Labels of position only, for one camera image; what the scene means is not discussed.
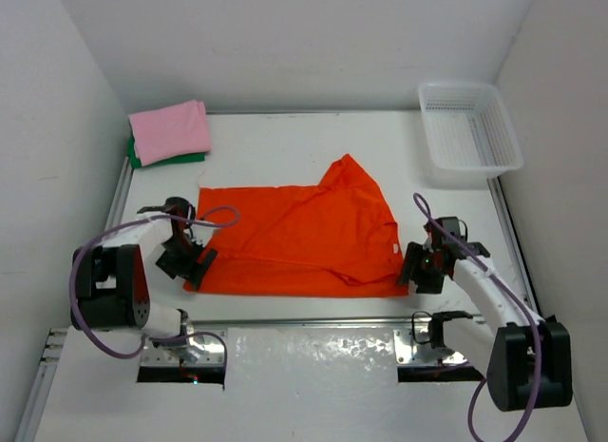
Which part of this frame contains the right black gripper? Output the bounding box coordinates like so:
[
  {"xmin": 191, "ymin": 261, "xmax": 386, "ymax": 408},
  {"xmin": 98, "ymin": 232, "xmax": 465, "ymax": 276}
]
[{"xmin": 395, "ymin": 241, "xmax": 446, "ymax": 294}]

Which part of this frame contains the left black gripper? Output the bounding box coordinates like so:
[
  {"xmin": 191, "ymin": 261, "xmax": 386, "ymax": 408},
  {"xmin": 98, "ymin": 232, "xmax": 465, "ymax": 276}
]
[{"xmin": 157, "ymin": 235, "xmax": 215, "ymax": 290}]

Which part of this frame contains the orange t shirt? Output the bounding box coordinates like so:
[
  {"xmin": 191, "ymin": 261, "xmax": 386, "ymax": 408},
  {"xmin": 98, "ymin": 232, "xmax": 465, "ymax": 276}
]
[{"xmin": 183, "ymin": 154, "xmax": 409, "ymax": 298}]

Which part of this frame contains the green t shirt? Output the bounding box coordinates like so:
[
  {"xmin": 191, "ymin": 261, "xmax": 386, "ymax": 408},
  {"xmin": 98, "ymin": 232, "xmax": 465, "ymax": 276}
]
[{"xmin": 125, "ymin": 136, "xmax": 210, "ymax": 170}]

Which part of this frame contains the pink t shirt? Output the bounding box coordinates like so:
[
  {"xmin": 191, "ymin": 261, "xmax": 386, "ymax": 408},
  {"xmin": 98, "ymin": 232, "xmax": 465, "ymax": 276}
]
[{"xmin": 128, "ymin": 100, "xmax": 212, "ymax": 167}]

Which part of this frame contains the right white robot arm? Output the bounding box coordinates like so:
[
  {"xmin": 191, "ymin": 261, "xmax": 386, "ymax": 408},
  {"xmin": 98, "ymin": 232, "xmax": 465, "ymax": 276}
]
[{"xmin": 397, "ymin": 217, "xmax": 573, "ymax": 412}]

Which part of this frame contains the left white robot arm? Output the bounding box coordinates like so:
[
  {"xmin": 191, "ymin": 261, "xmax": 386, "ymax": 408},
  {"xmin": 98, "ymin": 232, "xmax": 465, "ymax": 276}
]
[{"xmin": 69, "ymin": 197, "xmax": 218, "ymax": 345}]

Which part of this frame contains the white plastic basket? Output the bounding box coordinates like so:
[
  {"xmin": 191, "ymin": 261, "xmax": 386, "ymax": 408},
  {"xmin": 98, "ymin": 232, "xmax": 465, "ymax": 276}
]
[{"xmin": 418, "ymin": 81, "xmax": 524, "ymax": 183}]

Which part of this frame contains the white front cover panel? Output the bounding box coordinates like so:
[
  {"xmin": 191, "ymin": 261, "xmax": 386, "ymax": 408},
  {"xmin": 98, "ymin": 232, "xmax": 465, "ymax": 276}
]
[{"xmin": 32, "ymin": 323, "xmax": 590, "ymax": 442}]

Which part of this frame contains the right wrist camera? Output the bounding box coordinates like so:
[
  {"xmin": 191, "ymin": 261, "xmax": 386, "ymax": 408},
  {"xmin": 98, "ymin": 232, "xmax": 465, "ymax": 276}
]
[{"xmin": 425, "ymin": 217, "xmax": 468, "ymax": 249}]

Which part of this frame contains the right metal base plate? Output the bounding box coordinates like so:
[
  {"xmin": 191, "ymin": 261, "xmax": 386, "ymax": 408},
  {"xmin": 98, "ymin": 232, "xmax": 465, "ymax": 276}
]
[{"xmin": 393, "ymin": 325, "xmax": 468, "ymax": 368}]

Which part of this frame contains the metal base plate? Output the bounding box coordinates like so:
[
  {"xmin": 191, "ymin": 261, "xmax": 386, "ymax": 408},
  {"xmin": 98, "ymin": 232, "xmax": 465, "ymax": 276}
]
[
  {"xmin": 140, "ymin": 327, "xmax": 228, "ymax": 369},
  {"xmin": 393, "ymin": 325, "xmax": 468, "ymax": 368}
]

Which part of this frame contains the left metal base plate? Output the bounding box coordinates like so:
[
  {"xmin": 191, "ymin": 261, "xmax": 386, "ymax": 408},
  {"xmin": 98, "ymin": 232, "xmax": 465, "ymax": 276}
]
[{"xmin": 140, "ymin": 327, "xmax": 228, "ymax": 369}]

